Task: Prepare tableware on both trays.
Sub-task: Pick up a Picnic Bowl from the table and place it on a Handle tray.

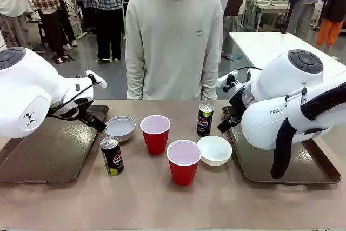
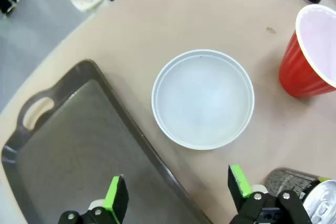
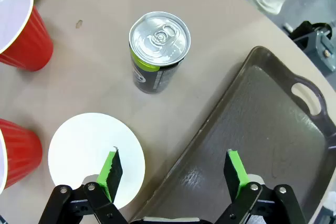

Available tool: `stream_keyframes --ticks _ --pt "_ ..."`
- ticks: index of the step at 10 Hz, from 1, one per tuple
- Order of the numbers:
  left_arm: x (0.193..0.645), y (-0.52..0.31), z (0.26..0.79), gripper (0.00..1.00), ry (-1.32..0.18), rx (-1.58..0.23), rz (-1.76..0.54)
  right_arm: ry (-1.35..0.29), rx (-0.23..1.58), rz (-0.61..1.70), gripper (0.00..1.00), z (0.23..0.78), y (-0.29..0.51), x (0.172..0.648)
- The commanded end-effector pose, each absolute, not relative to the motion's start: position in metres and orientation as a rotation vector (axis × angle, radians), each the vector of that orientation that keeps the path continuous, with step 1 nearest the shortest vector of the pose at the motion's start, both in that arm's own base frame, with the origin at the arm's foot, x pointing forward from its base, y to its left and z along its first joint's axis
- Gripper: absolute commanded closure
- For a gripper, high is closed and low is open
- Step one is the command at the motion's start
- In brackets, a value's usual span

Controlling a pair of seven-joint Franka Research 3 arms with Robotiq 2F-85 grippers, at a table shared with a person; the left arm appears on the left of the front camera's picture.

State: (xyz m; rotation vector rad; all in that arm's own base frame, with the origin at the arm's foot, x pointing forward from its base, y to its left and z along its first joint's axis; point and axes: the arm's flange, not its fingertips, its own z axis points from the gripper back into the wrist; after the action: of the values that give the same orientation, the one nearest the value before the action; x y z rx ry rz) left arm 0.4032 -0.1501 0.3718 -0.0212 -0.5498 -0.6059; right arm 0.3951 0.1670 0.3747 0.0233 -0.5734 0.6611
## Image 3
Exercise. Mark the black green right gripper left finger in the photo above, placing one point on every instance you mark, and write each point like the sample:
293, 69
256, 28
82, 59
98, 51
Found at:
110, 176

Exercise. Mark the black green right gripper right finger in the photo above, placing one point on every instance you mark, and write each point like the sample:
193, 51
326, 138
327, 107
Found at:
233, 176

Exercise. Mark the white round bowl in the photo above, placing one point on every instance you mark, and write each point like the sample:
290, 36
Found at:
86, 140

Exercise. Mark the red plastic cup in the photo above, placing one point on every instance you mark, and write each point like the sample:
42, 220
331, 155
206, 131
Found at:
29, 45
21, 150

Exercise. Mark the dark brown serving tray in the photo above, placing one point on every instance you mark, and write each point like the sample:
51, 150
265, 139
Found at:
262, 129

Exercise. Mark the black Pepsi soda can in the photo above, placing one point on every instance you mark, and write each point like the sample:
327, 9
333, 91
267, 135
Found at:
160, 37

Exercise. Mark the grey metal table clamp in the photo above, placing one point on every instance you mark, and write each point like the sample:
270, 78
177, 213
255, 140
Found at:
323, 43

